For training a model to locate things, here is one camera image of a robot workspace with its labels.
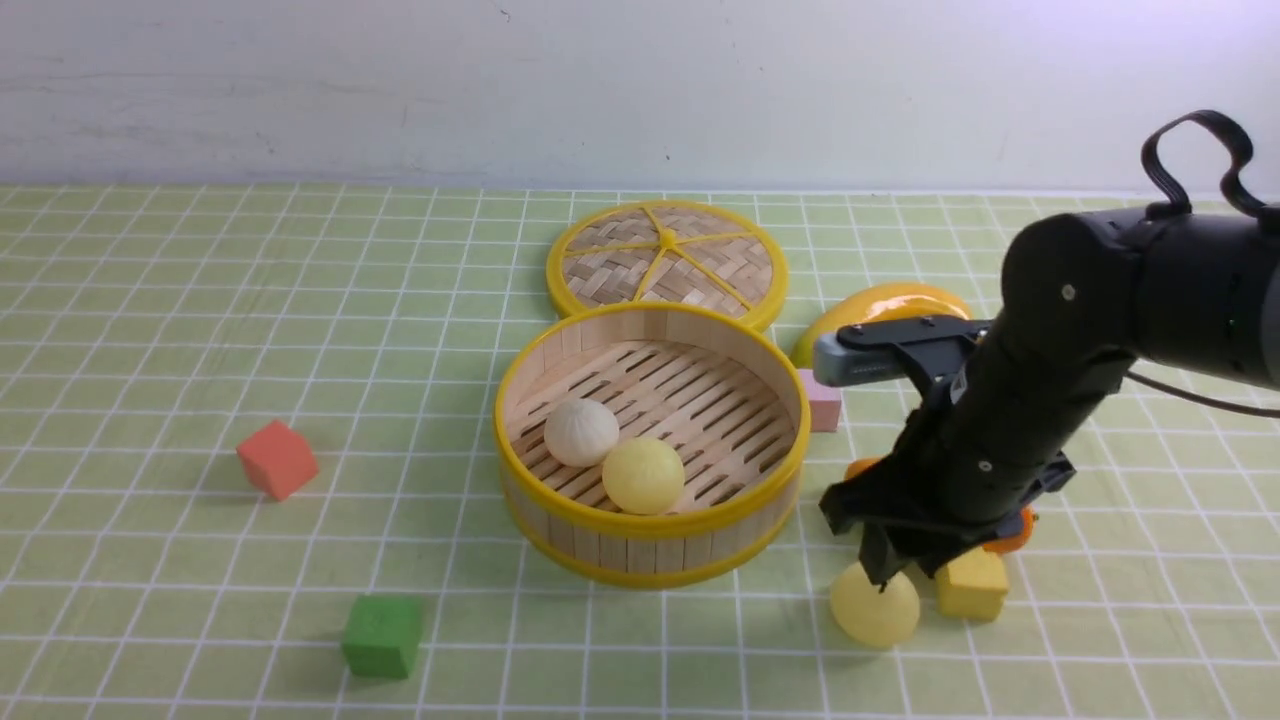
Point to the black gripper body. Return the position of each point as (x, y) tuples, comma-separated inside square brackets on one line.
[(956, 475)]

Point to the woven bamboo steamer lid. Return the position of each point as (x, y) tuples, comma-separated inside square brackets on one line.
[(675, 251)]

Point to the green foam cube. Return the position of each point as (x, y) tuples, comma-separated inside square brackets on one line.
[(382, 636)]

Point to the yellow foam cube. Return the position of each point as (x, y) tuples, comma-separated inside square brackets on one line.
[(974, 586)]

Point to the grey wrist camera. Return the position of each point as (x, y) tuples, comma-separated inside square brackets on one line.
[(924, 349)]

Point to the pink foam cube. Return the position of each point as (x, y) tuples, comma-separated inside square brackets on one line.
[(825, 403)]

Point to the yellow plastic banana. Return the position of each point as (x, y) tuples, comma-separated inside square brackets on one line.
[(879, 303)]

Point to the pale yellow bun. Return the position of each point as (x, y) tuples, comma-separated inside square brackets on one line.
[(643, 476), (878, 616)]

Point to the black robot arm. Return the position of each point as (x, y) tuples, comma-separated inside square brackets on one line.
[(1086, 296)]

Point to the green checked tablecloth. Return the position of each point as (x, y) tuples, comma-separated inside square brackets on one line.
[(146, 331)]

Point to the orange toy mango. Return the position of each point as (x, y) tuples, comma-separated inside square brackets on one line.
[(1006, 541)]

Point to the red foam cube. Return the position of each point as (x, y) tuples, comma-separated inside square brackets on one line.
[(277, 460)]

